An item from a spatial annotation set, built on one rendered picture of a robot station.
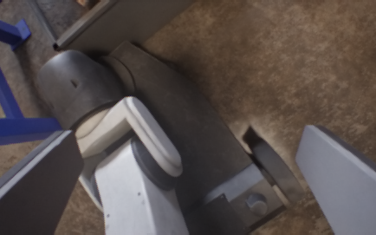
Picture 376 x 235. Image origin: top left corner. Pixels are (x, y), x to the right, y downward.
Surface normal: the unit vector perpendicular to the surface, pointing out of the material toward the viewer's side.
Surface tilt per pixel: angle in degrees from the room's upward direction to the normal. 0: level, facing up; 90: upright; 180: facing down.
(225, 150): 0
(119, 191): 29
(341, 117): 0
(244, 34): 0
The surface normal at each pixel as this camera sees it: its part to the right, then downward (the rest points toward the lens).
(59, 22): -0.15, 0.01
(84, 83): 0.43, -0.40
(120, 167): -0.42, -0.37
